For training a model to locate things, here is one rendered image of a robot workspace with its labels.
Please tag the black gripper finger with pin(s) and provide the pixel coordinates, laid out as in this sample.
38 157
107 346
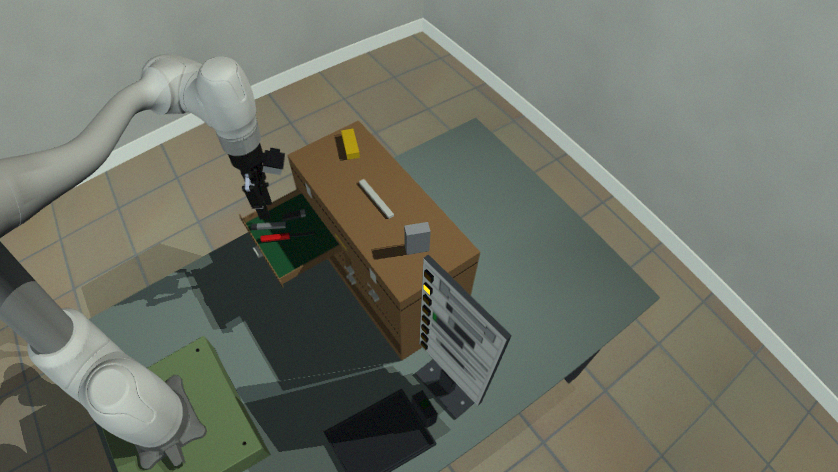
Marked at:
263 186
254 197

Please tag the brown wooden chest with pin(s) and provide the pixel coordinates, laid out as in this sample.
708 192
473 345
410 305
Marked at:
365 219

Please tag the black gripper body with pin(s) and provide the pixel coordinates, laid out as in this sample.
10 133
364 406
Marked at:
246 163

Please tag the yellow rectangular block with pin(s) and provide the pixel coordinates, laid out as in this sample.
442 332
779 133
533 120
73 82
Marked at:
350 144

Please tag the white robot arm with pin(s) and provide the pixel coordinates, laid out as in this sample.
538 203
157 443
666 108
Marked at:
122 396

